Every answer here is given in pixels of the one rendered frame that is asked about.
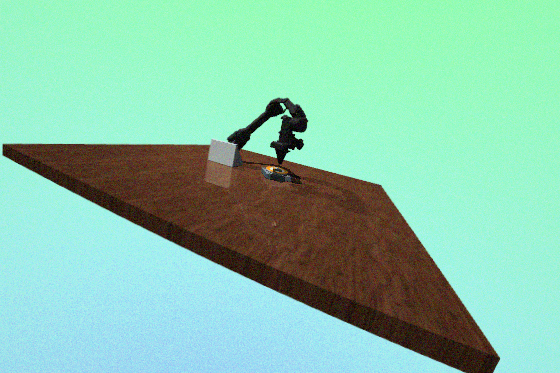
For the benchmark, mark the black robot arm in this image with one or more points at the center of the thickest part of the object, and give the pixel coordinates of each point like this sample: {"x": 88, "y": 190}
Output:
{"x": 296, "y": 123}

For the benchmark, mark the brown and orange round plate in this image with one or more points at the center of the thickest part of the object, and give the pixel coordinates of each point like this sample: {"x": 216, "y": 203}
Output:
{"x": 272, "y": 170}

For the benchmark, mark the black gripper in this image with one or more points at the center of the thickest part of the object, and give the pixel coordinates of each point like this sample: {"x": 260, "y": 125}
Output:
{"x": 281, "y": 145}

